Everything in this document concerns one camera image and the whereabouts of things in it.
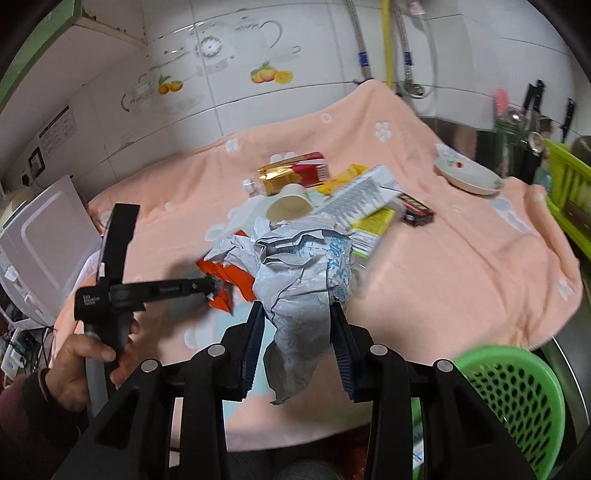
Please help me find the green window frame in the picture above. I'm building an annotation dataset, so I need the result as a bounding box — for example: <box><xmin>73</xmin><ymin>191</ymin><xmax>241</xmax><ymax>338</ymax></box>
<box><xmin>0</xmin><ymin>0</ymin><xmax>89</xmax><ymax>108</ymax></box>

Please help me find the peach flowered blanket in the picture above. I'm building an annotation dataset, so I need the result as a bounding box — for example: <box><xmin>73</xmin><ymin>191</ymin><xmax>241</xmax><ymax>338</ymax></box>
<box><xmin>54</xmin><ymin>79</ymin><xmax>583</xmax><ymax>454</ymax></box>

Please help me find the person's left forearm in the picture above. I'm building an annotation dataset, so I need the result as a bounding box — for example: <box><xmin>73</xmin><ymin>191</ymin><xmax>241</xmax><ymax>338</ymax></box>
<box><xmin>0</xmin><ymin>368</ymin><xmax>88</xmax><ymax>480</ymax></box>

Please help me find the lime green dish rack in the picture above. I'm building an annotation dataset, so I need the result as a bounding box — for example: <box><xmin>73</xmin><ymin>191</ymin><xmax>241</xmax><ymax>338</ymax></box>
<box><xmin>541</xmin><ymin>138</ymin><xmax>591</xmax><ymax>261</ymax></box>

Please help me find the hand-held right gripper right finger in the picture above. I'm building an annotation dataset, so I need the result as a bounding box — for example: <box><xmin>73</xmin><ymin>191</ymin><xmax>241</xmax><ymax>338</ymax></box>
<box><xmin>329</xmin><ymin>300</ymin><xmax>539</xmax><ymax>480</ymax></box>

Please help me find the white wall label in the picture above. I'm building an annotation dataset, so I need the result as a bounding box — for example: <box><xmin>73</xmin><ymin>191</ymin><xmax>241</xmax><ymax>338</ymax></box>
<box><xmin>39</xmin><ymin>104</ymin><xmax>77</xmax><ymax>161</ymax></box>

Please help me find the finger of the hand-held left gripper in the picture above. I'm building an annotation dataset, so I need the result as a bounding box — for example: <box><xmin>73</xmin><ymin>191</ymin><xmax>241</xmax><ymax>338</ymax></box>
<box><xmin>143</xmin><ymin>276</ymin><xmax>219</xmax><ymax>308</ymax></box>

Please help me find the white flowered plate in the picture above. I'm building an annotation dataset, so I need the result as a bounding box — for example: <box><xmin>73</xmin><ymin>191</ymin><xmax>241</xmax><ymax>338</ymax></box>
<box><xmin>433</xmin><ymin>155</ymin><xmax>503</xmax><ymax>196</ymax></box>

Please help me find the yellow pipe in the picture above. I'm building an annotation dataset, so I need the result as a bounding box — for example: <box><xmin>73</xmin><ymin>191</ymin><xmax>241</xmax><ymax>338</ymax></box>
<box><xmin>380</xmin><ymin>0</ymin><xmax>396</xmax><ymax>89</ymax></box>

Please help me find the plastic bottle with red label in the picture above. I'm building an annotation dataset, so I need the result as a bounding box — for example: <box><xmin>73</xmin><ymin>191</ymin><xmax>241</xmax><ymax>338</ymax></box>
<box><xmin>242</xmin><ymin>151</ymin><xmax>331</xmax><ymax>197</ymax></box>

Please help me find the long white carton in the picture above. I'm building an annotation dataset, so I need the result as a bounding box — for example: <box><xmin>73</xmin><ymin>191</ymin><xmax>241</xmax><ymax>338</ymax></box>
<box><xmin>313</xmin><ymin>165</ymin><xmax>403</xmax><ymax>230</ymax></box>

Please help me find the grey hose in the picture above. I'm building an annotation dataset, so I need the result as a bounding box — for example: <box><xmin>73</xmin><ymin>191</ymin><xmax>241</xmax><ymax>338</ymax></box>
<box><xmin>422</xmin><ymin>18</ymin><xmax>438</xmax><ymax>99</ymax></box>

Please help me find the beige paper cup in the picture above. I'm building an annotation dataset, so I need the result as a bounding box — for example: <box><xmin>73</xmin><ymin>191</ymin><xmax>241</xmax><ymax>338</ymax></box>
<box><xmin>265</xmin><ymin>183</ymin><xmax>315</xmax><ymax>222</ymax></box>

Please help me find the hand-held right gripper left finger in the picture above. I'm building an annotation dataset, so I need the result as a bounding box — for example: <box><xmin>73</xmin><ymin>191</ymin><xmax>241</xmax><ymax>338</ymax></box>
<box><xmin>53</xmin><ymin>302</ymin><xmax>267</xmax><ymax>480</ymax></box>

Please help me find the orange snack wrapper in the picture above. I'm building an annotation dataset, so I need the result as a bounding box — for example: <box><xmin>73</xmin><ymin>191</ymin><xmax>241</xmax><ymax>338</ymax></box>
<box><xmin>196</xmin><ymin>231</ymin><xmax>260</xmax><ymax>317</ymax></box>

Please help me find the silver wrapper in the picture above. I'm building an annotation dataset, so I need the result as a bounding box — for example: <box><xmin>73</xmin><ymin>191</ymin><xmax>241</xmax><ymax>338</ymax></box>
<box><xmin>253</xmin><ymin>216</ymin><xmax>356</xmax><ymax>408</ymax></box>

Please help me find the steel braided hose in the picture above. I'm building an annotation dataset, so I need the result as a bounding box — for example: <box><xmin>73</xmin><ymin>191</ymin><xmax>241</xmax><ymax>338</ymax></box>
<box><xmin>392</xmin><ymin>0</ymin><xmax>416</xmax><ymax>86</ymax></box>
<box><xmin>345</xmin><ymin>0</ymin><xmax>374</xmax><ymax>80</ymax></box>

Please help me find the white appliance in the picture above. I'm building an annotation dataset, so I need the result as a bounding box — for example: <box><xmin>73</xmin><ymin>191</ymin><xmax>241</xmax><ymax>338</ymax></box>
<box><xmin>0</xmin><ymin>174</ymin><xmax>103</xmax><ymax>326</ymax></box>

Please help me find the yellow green box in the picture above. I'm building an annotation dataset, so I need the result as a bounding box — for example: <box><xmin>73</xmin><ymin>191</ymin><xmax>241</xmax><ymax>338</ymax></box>
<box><xmin>347</xmin><ymin>208</ymin><xmax>398</xmax><ymax>258</ymax></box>

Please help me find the black knife handle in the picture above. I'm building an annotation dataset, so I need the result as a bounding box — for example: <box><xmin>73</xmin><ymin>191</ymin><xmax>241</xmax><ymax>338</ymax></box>
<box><xmin>523</xmin><ymin>80</ymin><xmax>546</xmax><ymax>114</ymax></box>
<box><xmin>560</xmin><ymin>98</ymin><xmax>576</xmax><ymax>143</ymax></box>

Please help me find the stainless steel pot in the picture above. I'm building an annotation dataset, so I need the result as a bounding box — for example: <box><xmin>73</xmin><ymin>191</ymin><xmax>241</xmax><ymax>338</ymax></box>
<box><xmin>418</xmin><ymin>115</ymin><xmax>497</xmax><ymax>163</ymax></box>

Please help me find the dark green utensil holder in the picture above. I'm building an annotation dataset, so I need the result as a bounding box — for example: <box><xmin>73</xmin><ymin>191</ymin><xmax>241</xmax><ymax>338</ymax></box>
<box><xmin>492</xmin><ymin>107</ymin><xmax>546</xmax><ymax>182</ymax></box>

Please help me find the white power strip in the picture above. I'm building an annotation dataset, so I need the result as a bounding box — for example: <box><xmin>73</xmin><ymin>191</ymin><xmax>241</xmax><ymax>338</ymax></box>
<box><xmin>0</xmin><ymin>327</ymin><xmax>29</xmax><ymax>381</ymax></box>

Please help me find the person's left hand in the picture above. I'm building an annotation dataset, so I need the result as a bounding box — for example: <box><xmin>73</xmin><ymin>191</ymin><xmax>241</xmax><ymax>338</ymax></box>
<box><xmin>52</xmin><ymin>318</ymin><xmax>141</xmax><ymax>412</ymax></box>

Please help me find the green plastic basket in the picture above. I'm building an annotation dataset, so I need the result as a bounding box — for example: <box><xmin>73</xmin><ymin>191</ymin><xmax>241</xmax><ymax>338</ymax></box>
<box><xmin>410</xmin><ymin>346</ymin><xmax>567</xmax><ymax>480</ymax></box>

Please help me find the small black box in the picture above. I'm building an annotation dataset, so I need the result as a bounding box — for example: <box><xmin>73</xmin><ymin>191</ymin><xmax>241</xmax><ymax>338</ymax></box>
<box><xmin>397</xmin><ymin>193</ymin><xmax>436</xmax><ymax>227</ymax></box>

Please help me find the black wall switch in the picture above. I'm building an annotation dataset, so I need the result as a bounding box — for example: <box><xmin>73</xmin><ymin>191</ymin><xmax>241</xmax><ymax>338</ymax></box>
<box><xmin>27</xmin><ymin>147</ymin><xmax>48</xmax><ymax>177</ymax></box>

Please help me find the yellow snack packet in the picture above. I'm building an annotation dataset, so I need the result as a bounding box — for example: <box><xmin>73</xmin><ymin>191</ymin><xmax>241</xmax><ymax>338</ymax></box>
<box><xmin>318</xmin><ymin>164</ymin><xmax>369</xmax><ymax>195</ymax></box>

